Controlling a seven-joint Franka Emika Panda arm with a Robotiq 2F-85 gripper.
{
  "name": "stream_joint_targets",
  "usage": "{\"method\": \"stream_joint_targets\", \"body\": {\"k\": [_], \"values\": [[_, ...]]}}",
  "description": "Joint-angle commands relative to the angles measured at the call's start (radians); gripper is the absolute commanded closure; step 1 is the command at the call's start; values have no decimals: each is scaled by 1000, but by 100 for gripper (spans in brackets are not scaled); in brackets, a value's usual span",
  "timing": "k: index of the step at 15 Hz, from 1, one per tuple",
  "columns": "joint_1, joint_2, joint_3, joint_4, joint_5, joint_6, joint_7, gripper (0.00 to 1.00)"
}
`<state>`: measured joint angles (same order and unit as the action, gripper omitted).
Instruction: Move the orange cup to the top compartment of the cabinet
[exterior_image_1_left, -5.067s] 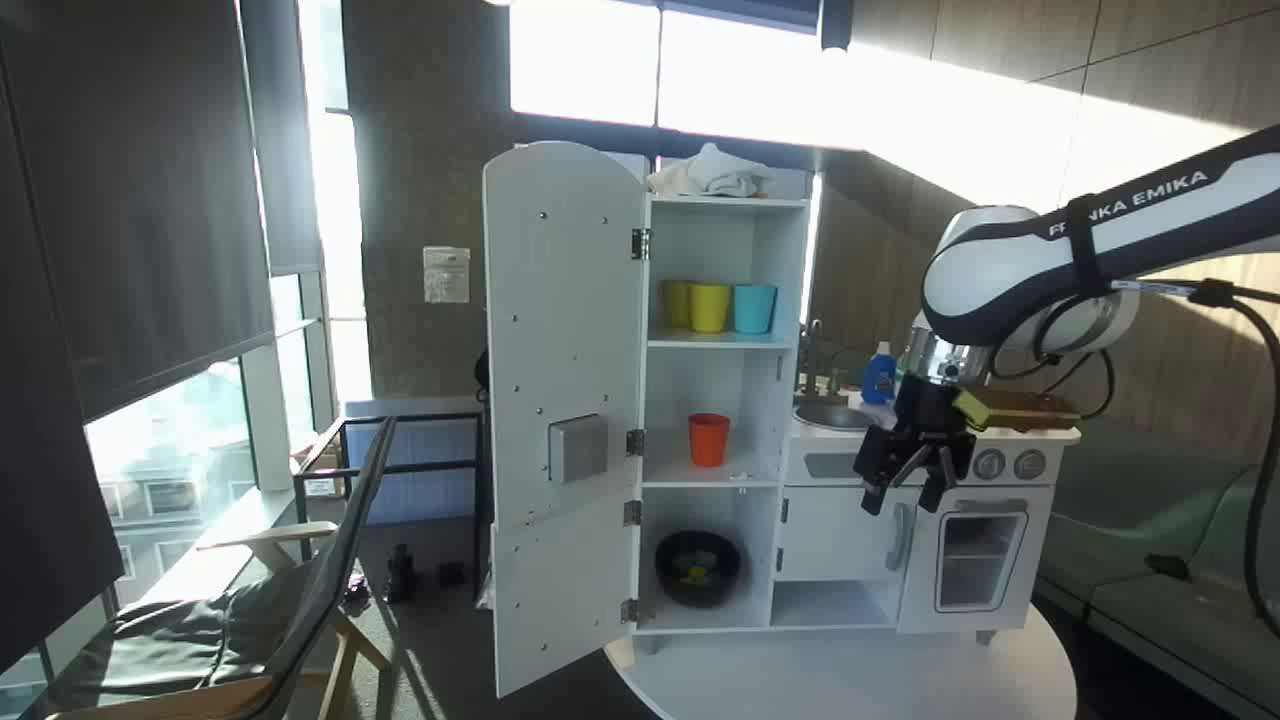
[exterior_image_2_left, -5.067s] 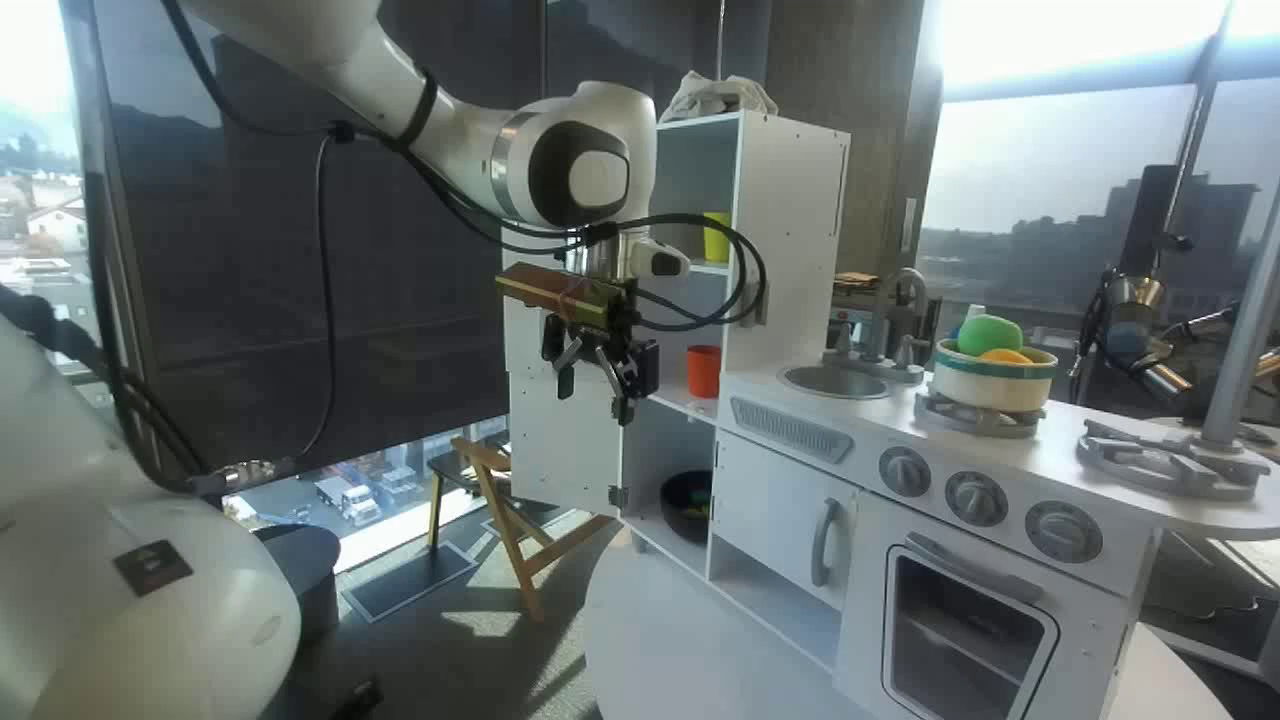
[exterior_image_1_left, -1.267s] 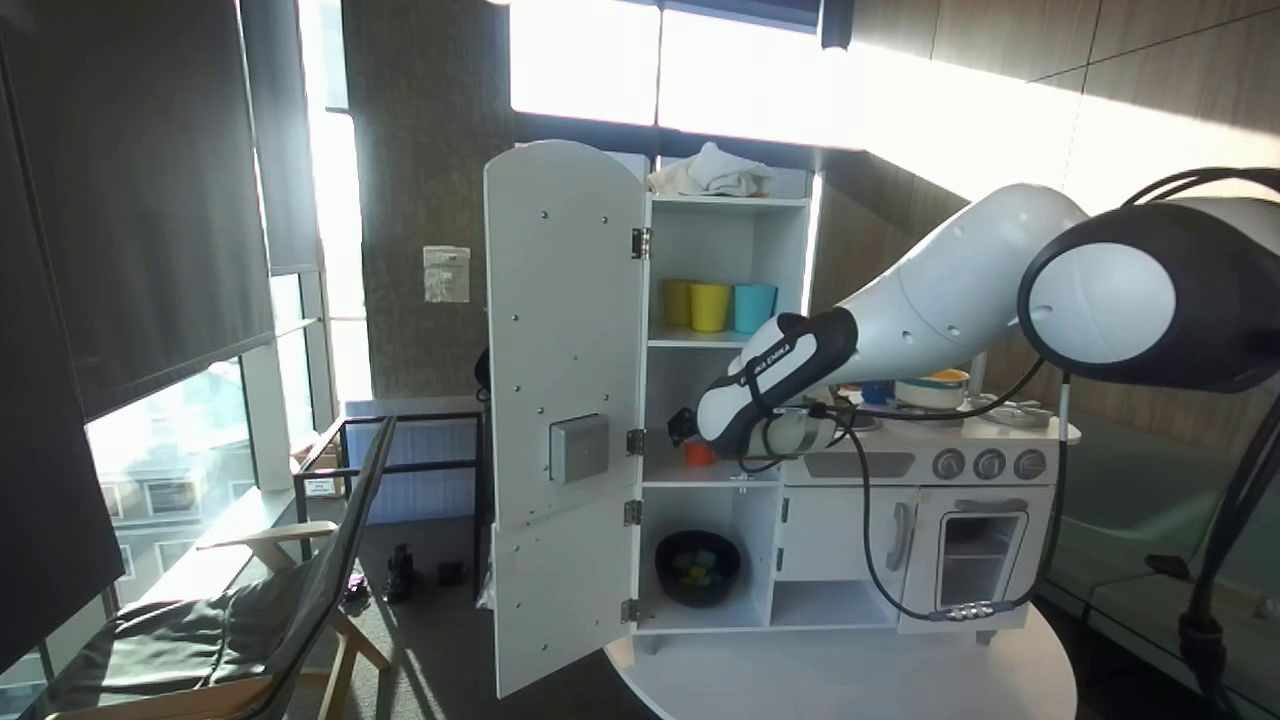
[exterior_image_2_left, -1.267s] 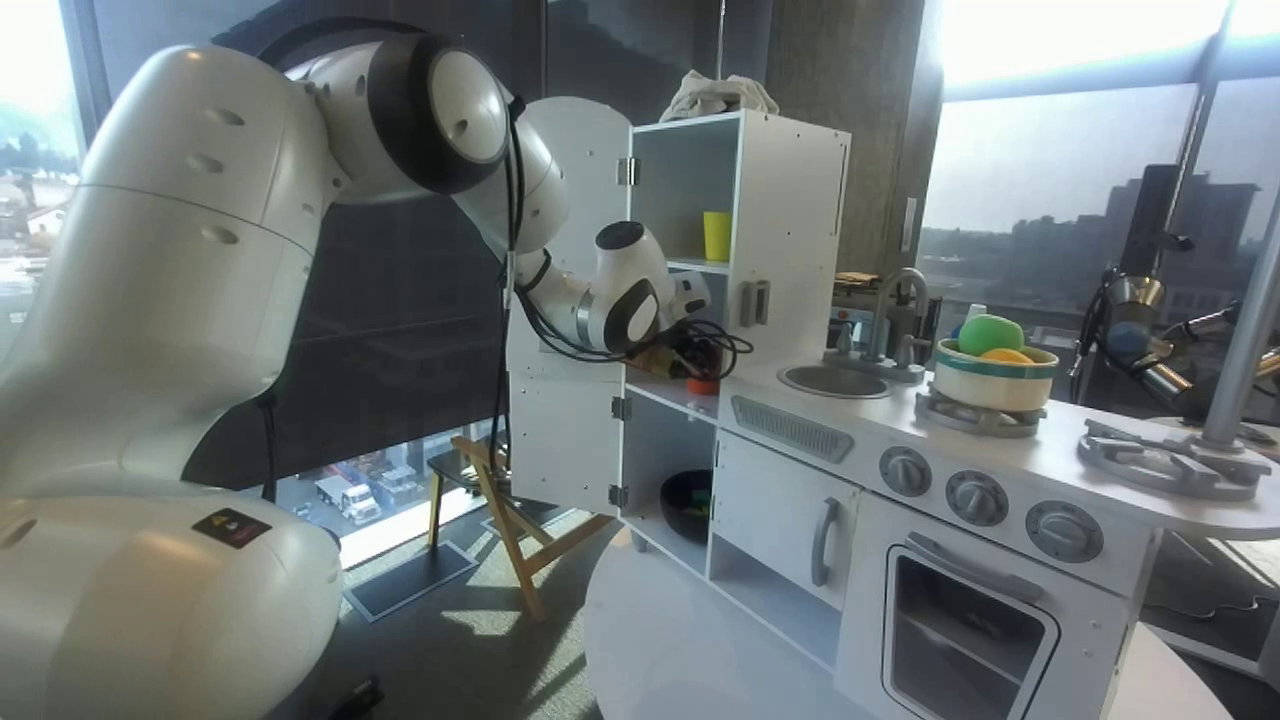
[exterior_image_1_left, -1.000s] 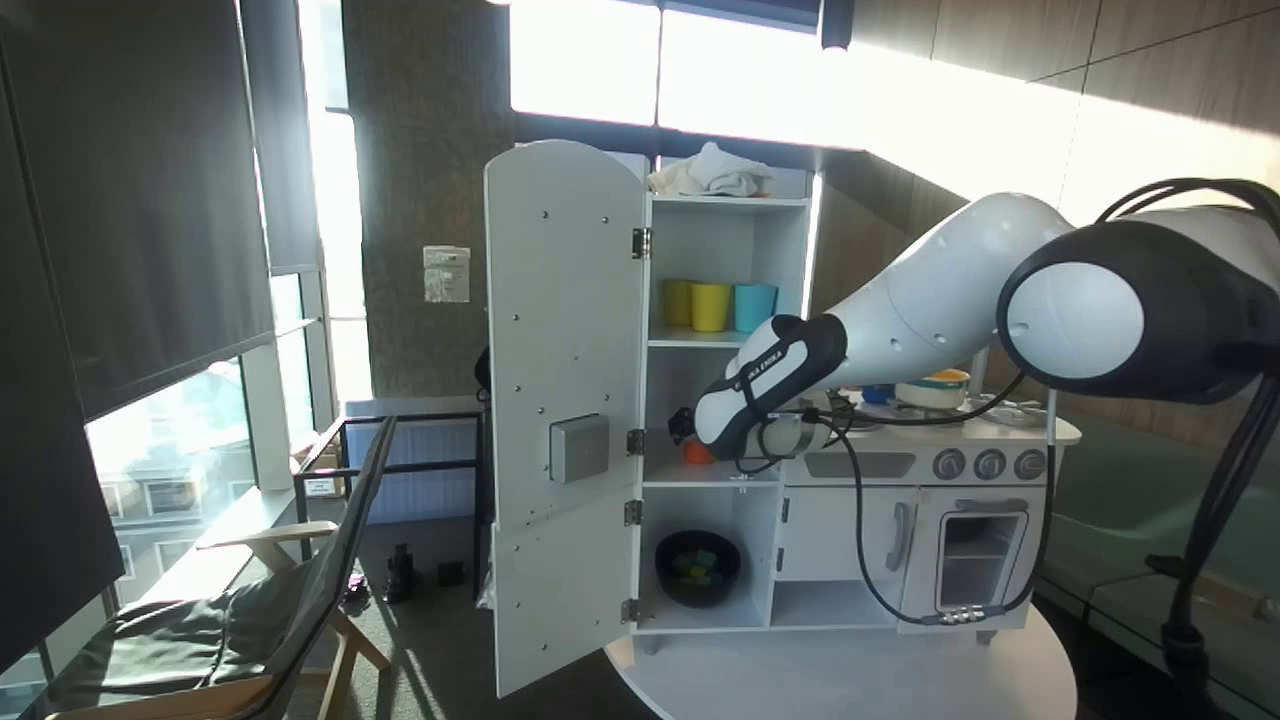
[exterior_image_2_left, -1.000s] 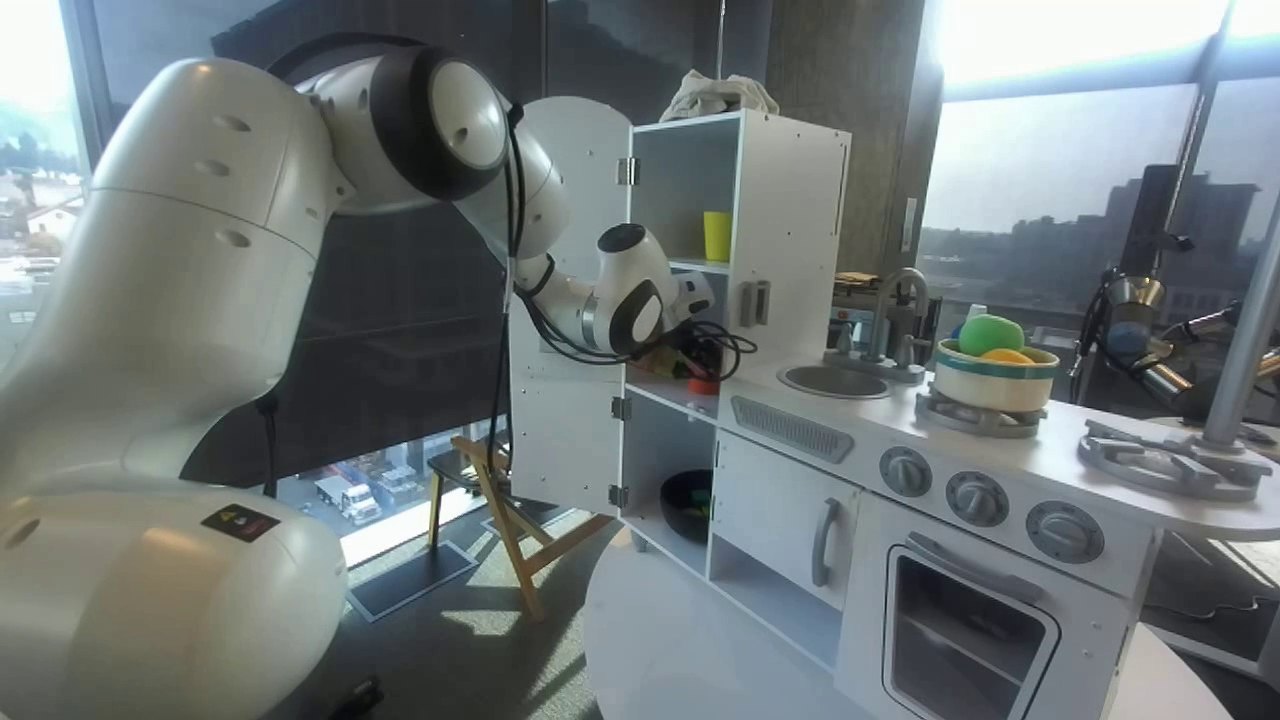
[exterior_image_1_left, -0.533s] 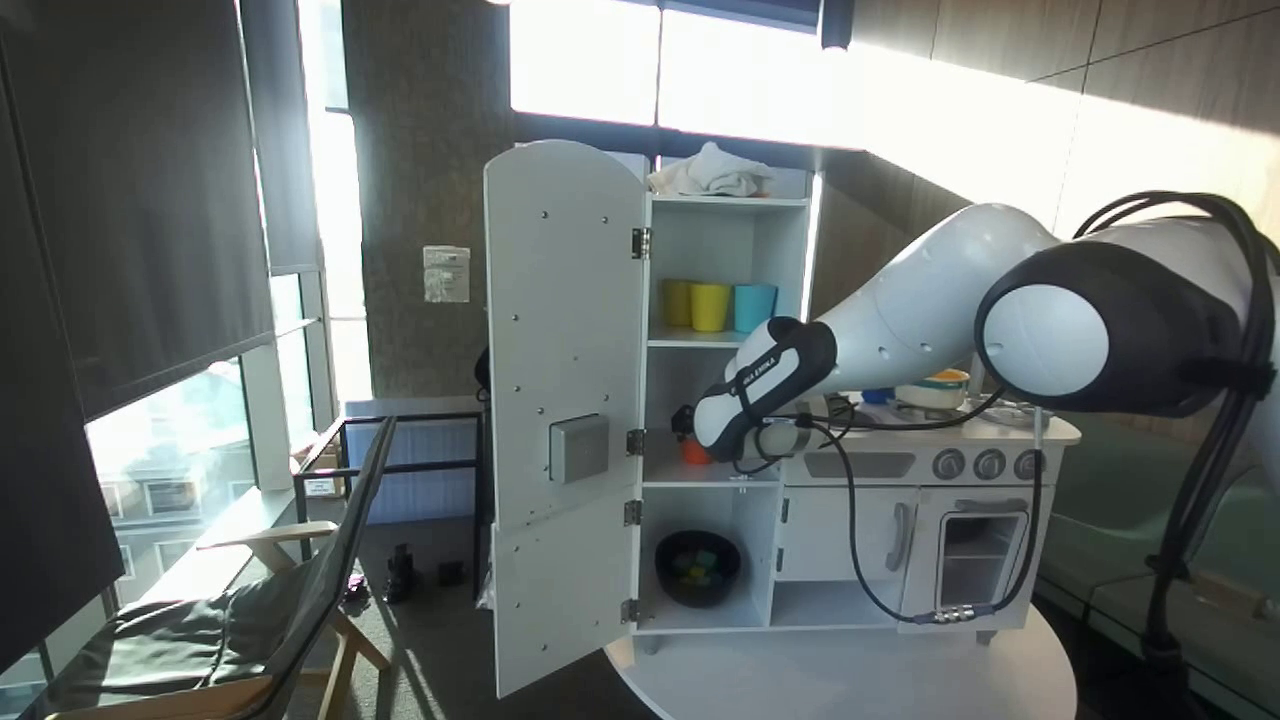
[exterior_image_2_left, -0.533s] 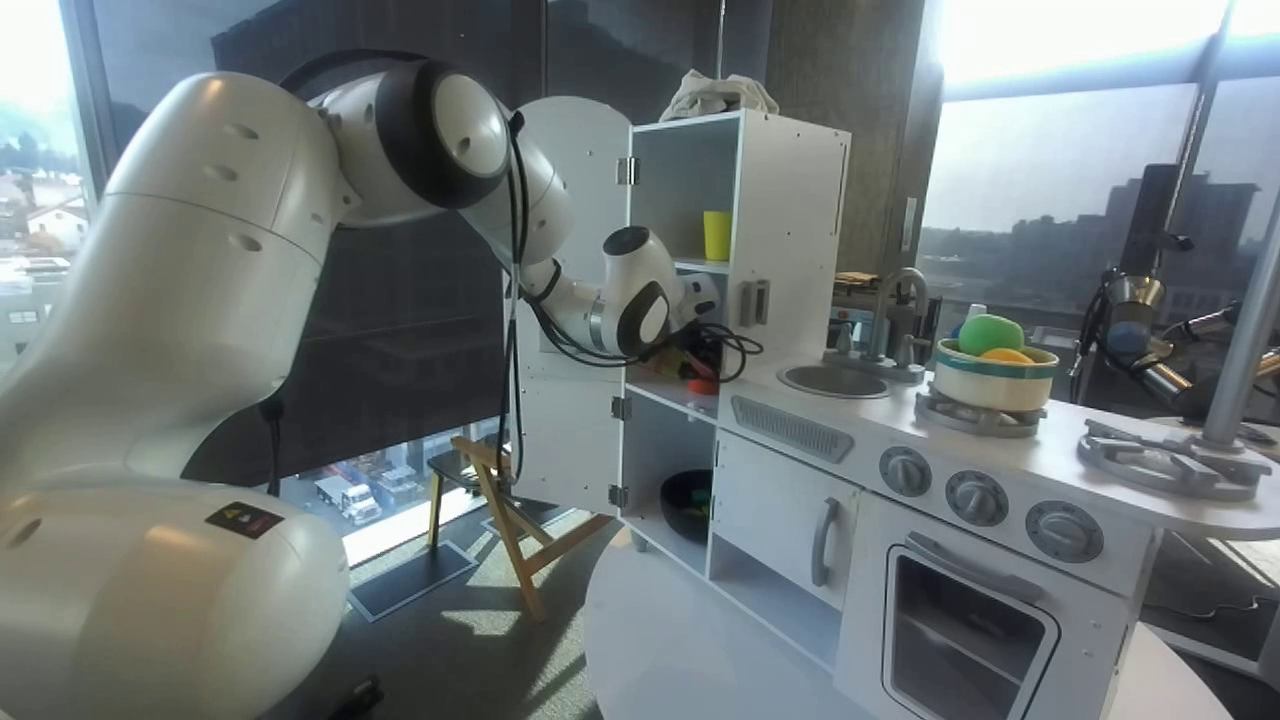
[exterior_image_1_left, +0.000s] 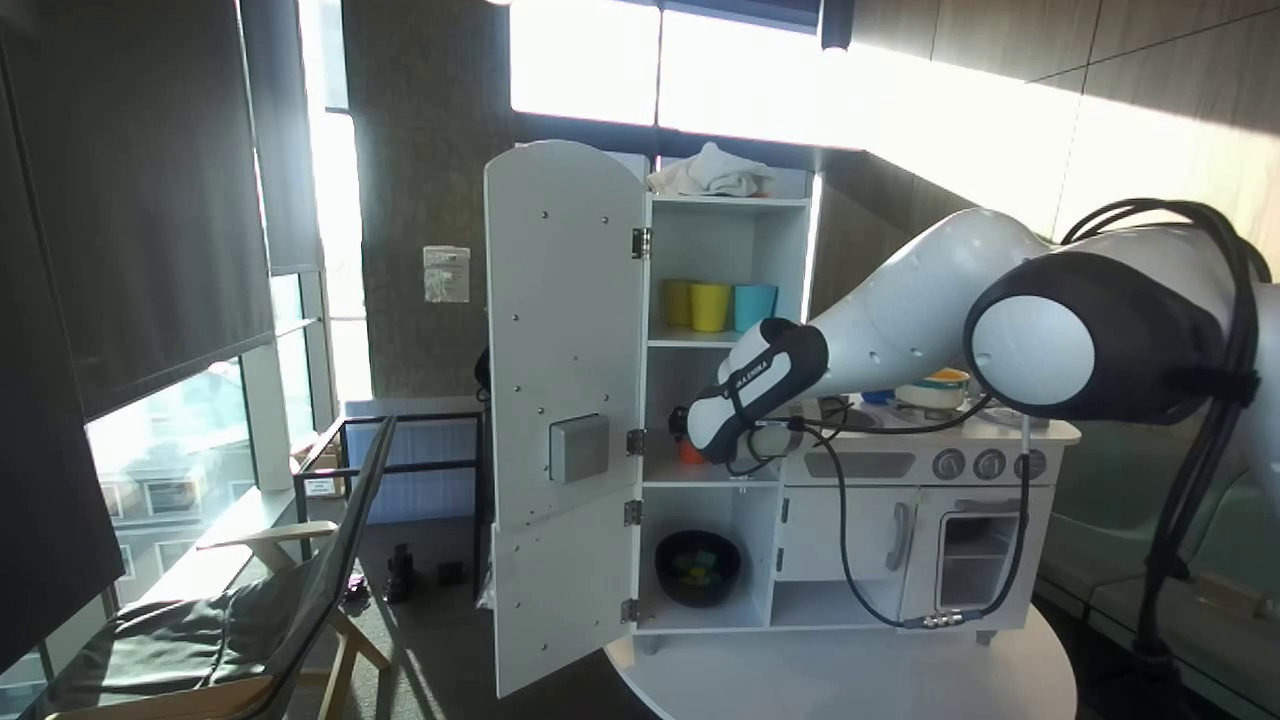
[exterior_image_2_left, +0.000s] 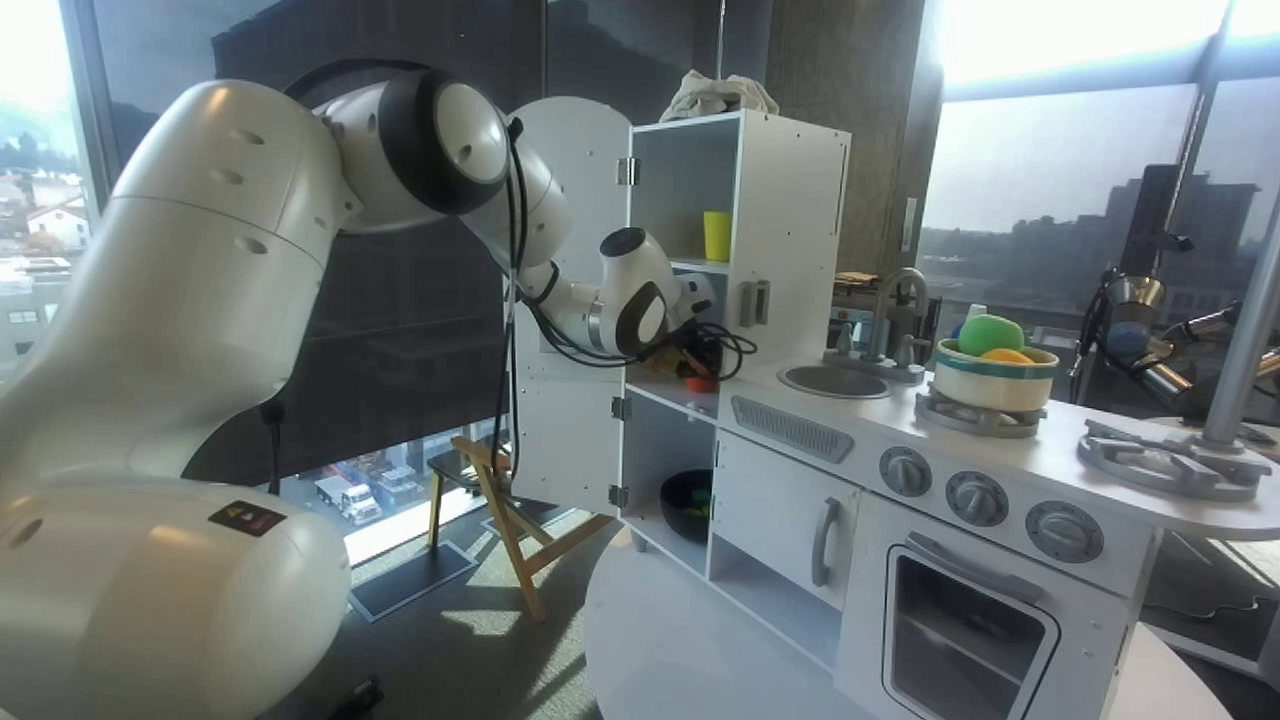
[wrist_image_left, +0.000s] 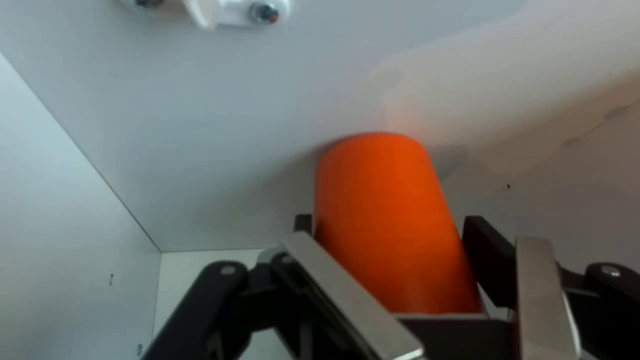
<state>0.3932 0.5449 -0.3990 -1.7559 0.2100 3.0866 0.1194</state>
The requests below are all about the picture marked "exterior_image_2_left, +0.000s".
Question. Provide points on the dark fabric screen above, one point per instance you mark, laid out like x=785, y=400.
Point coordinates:
x=401, y=333

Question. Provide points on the black bowl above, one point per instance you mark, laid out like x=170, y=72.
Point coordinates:
x=685, y=505

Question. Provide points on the yellow cup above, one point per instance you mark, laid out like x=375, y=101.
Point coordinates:
x=719, y=236

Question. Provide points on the green toy vegetable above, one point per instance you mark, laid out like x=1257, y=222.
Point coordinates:
x=988, y=333

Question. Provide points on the grey metal pole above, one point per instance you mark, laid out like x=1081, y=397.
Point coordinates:
x=1240, y=345

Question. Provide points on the white toy kitchen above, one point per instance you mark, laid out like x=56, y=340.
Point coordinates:
x=795, y=200

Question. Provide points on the grey burner grate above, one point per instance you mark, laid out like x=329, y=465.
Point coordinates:
x=1160, y=462
x=974, y=422

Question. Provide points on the white oven door with window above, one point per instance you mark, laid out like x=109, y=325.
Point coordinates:
x=864, y=602

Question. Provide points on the beige cloth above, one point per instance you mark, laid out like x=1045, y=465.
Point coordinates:
x=723, y=98

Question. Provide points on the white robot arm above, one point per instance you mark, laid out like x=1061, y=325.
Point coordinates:
x=201, y=333

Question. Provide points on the grey toy sink basin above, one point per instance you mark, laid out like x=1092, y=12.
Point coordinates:
x=839, y=376

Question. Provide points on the grey toy faucet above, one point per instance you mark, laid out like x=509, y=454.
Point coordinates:
x=911, y=312

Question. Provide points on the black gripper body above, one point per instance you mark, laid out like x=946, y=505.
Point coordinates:
x=711, y=340

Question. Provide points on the tall white cabinet door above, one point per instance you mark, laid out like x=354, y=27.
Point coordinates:
x=567, y=427

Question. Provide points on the white pot with green band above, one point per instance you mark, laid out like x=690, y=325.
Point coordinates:
x=994, y=382

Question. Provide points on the black camera stand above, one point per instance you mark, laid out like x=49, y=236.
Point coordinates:
x=1126, y=333

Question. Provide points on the grey stove knob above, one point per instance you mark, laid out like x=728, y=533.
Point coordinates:
x=1065, y=529
x=905, y=474
x=976, y=498

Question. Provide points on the yellow toy food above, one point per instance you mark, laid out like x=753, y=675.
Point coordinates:
x=1014, y=359

